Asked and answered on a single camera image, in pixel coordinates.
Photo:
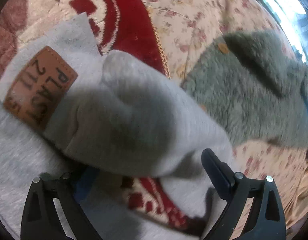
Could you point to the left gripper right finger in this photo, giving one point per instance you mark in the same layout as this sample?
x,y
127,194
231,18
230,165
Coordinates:
x,y
266,218

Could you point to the grey sweatpants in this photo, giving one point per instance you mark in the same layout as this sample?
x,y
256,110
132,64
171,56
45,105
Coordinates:
x,y
122,117

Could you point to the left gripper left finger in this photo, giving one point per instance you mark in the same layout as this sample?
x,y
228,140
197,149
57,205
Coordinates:
x,y
40,219

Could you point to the green fleece jacket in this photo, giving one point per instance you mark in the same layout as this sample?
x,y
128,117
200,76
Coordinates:
x,y
252,89

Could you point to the red floral plush blanket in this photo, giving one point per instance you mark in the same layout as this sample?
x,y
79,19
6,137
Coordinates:
x,y
123,25

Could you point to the window with metal grille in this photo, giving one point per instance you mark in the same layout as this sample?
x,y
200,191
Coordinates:
x,y
293,18

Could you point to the floral beige quilt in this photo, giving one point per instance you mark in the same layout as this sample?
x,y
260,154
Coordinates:
x,y
186,28

